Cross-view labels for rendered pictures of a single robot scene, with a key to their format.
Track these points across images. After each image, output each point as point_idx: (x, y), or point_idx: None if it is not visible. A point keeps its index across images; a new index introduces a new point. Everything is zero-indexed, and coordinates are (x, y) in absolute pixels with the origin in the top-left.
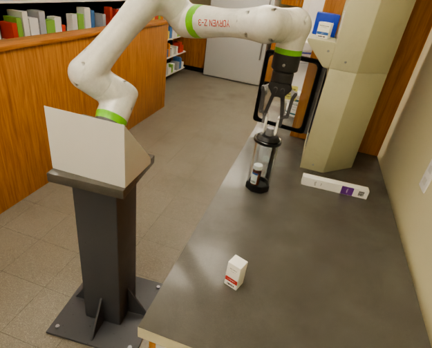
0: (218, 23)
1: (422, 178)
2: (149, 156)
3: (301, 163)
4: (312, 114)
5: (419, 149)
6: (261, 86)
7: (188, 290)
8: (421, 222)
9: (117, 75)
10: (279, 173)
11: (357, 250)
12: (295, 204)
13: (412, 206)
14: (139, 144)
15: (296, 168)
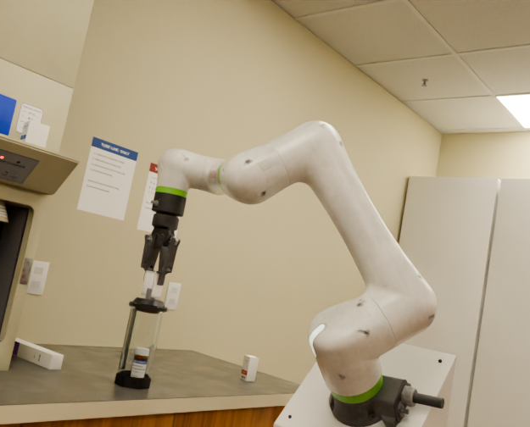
0: None
1: (28, 284)
2: (277, 418)
3: (9, 361)
4: None
5: None
6: (180, 240)
7: (283, 387)
8: (59, 315)
9: (354, 298)
10: (65, 378)
11: (115, 355)
12: (112, 370)
13: (25, 317)
14: (307, 375)
15: (19, 372)
